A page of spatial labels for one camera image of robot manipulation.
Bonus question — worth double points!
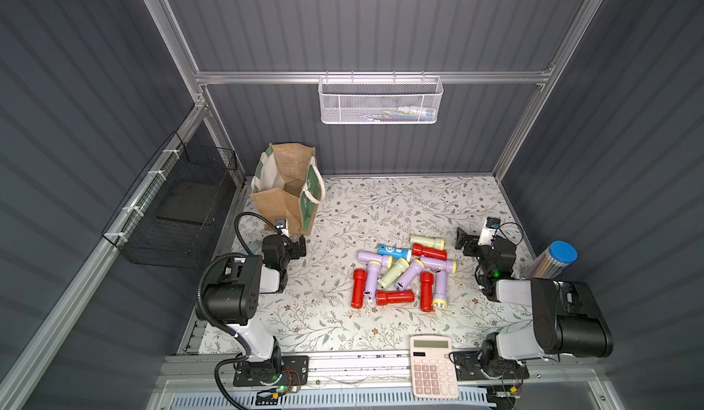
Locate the pale green flashlight top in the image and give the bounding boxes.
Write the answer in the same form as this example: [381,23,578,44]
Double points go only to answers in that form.
[410,235,446,250]

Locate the pale green flashlight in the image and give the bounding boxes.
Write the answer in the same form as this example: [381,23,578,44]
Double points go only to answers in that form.
[410,235,446,250]
[378,258,410,290]

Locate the purple flashlight vertical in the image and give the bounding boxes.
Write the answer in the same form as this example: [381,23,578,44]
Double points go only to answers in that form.
[433,270,448,309]
[364,261,382,300]

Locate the red flashlight vertical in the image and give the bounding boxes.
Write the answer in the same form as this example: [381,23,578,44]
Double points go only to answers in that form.
[351,269,367,309]
[420,272,435,313]

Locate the red flashlight top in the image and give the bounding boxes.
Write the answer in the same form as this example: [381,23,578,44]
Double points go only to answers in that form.
[412,243,448,261]

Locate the purple flashlight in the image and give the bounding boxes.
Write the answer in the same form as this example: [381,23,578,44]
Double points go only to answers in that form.
[420,256,458,274]
[357,250,393,268]

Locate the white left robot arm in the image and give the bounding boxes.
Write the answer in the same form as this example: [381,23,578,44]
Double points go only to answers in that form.
[195,234,306,369]

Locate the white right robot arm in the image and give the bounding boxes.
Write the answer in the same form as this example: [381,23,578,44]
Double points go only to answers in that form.
[455,219,614,371]

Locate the blue lid pencil tube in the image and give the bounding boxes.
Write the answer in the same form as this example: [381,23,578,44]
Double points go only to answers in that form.
[521,241,579,279]

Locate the purple flashlight centre diagonal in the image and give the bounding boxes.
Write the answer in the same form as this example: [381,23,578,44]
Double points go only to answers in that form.
[395,259,425,291]

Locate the pale green flashlight centre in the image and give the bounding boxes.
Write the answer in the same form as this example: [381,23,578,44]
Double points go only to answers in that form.
[378,258,410,290]

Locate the blue flashlight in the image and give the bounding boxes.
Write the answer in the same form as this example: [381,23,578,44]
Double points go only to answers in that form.
[379,245,413,261]

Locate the red flashlight bottom horizontal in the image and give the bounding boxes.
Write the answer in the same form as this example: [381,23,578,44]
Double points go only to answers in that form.
[376,290,415,307]

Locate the pink desk calculator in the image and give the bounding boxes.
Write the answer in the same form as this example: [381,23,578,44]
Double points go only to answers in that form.
[409,335,459,400]

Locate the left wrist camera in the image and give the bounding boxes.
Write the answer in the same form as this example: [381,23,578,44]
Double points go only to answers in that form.
[274,219,290,236]

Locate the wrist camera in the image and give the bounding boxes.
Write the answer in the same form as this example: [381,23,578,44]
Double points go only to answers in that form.
[274,219,290,236]
[478,217,502,246]

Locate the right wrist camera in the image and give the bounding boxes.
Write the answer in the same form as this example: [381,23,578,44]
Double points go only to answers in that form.
[478,217,502,246]

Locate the black wire side basket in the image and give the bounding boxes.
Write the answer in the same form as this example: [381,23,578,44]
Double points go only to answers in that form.
[103,134,242,269]

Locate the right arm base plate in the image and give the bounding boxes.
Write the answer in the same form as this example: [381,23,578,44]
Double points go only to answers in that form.
[449,351,530,382]

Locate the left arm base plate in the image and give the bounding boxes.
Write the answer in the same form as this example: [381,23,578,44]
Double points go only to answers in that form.
[233,355,310,387]

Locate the black corrugated cable hose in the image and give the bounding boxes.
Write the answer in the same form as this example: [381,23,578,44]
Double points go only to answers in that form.
[196,211,287,410]

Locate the white wire wall basket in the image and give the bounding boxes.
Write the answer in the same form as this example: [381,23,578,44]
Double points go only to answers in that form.
[317,76,444,125]

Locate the markers in wall basket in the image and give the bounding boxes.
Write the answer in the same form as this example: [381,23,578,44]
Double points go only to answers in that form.
[367,106,436,124]

